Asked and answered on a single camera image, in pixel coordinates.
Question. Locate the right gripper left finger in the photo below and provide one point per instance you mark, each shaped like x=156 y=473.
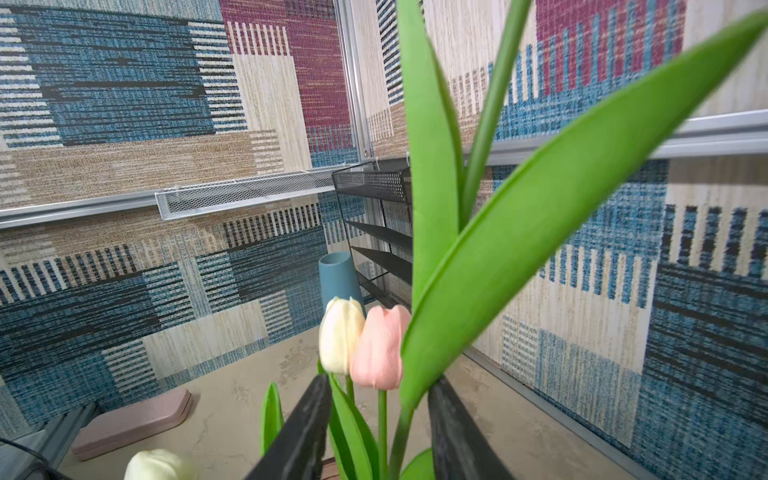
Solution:
x=298 y=450

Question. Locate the pink tulip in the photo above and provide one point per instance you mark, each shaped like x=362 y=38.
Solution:
x=377 y=364

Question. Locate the pink flat tray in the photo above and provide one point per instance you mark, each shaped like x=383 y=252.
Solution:
x=124 y=426

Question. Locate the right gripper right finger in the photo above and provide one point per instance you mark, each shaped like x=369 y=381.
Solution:
x=460 y=451

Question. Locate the dark red glass vase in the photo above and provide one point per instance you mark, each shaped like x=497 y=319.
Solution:
x=330 y=470

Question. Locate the teal cylindrical vase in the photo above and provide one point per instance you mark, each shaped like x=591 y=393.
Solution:
x=338 y=278

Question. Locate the black wire shelf rack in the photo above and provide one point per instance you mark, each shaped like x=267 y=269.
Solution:
x=375 y=205

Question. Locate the yellow tulip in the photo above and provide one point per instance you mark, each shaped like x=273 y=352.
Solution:
x=469 y=261

